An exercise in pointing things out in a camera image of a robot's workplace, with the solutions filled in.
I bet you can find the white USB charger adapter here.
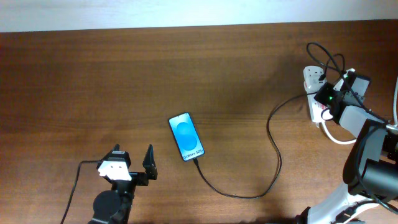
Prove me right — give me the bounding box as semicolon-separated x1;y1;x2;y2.
304;75;327;93

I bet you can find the black USB charging cable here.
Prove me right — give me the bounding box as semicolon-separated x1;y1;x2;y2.
192;53;346;199

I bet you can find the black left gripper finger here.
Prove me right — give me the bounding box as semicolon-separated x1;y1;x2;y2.
99;144;131;168
142;144;158;180

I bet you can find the white power strip cord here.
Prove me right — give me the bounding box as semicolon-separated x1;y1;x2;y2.
317;75;398;146

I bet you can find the white power strip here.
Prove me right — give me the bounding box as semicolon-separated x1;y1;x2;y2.
303;66;331;123

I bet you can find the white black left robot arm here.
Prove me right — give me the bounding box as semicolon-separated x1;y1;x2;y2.
88;144;158;224

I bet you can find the blue Galaxy smartphone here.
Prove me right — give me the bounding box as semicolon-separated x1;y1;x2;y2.
169;113;205;161

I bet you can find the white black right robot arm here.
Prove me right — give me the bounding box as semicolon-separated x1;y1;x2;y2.
294;66;397;224

